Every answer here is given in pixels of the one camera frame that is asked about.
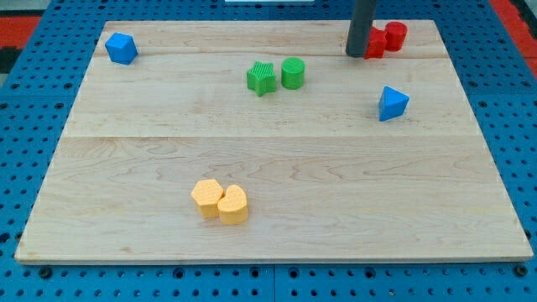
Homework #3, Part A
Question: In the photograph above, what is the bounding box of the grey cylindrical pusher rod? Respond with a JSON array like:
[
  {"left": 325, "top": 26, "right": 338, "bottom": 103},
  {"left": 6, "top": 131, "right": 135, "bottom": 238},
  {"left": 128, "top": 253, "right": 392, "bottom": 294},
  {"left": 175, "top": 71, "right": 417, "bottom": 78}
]
[{"left": 345, "top": 0, "right": 377, "bottom": 58}]

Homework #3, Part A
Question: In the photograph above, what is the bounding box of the blue triangle block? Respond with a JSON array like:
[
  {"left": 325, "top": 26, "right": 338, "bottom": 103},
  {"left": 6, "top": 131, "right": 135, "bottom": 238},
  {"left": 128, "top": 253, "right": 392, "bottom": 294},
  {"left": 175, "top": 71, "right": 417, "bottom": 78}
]
[{"left": 378, "top": 86, "right": 409, "bottom": 122}]

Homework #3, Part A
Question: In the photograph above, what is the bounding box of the yellow hexagon block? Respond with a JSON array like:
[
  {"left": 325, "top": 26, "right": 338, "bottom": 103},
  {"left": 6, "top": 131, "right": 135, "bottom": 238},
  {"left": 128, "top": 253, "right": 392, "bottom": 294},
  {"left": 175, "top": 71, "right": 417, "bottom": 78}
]
[{"left": 190, "top": 179, "right": 224, "bottom": 219}]

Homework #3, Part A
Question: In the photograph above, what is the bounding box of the yellow heart block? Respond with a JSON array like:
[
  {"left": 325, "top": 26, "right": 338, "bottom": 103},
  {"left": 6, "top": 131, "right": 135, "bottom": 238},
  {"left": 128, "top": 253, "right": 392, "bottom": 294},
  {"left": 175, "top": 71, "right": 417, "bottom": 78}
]
[{"left": 217, "top": 185, "right": 248, "bottom": 225}]

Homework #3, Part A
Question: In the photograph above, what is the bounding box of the green star block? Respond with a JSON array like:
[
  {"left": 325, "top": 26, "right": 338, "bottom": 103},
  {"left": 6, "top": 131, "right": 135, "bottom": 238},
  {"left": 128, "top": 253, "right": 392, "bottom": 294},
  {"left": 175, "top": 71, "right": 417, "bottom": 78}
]
[{"left": 247, "top": 61, "right": 276, "bottom": 97}]

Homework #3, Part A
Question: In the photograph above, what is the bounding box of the red angular block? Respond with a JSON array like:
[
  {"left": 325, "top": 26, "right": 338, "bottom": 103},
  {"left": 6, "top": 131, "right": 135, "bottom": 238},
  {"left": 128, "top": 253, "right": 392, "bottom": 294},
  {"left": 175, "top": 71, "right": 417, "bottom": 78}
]
[{"left": 364, "top": 27, "right": 387, "bottom": 60}]

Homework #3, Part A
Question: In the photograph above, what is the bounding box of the light wooden board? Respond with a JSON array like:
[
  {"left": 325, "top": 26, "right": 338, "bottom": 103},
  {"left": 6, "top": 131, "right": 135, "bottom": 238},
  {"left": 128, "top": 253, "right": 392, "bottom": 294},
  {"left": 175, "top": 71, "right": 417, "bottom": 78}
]
[{"left": 15, "top": 20, "right": 534, "bottom": 265}]

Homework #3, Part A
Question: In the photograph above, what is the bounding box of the green cylinder block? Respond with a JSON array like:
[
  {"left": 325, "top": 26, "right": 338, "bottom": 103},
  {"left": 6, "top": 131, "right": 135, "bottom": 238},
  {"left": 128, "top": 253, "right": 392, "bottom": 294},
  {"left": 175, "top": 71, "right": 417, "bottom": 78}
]
[{"left": 281, "top": 57, "right": 305, "bottom": 90}]

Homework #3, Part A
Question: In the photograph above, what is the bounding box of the red cylinder block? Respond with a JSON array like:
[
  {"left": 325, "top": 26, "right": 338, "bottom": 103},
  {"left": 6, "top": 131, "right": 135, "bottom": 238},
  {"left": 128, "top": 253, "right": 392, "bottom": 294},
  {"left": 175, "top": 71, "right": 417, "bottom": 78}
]
[{"left": 384, "top": 21, "right": 408, "bottom": 52}]

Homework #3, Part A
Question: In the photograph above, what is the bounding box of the blue cube block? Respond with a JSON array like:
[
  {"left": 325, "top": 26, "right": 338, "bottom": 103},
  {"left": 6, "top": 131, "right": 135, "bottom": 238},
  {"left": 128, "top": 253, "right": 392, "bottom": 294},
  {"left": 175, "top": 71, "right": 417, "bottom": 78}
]
[{"left": 105, "top": 33, "right": 138, "bottom": 65}]

